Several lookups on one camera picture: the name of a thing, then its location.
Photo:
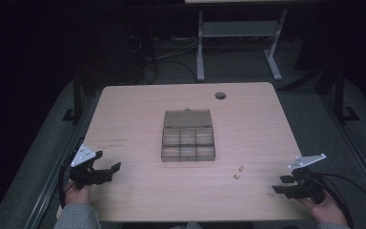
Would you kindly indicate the person's right hand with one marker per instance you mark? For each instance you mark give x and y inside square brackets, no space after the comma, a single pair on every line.
[325,210]

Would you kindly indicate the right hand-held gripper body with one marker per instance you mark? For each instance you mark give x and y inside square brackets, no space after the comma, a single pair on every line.
[306,187]

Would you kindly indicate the black metal stand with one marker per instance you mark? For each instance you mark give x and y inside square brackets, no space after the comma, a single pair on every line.
[340,95]
[77,98]

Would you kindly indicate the person's left hand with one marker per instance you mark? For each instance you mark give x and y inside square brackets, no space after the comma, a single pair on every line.
[77,194]

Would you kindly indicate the clear plastic compartment box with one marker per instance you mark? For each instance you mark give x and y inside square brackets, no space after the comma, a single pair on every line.
[188,136]

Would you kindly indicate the white metal desk frame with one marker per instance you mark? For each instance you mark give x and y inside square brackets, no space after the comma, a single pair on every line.
[239,29]

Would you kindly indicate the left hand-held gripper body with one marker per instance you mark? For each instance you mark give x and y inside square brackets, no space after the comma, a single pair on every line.
[84,175]

